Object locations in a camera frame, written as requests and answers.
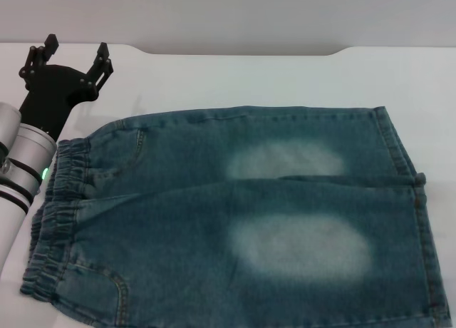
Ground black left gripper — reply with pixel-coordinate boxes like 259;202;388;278
18;33;115;142

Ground blue denim shorts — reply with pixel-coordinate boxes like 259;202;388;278
19;106;452;328

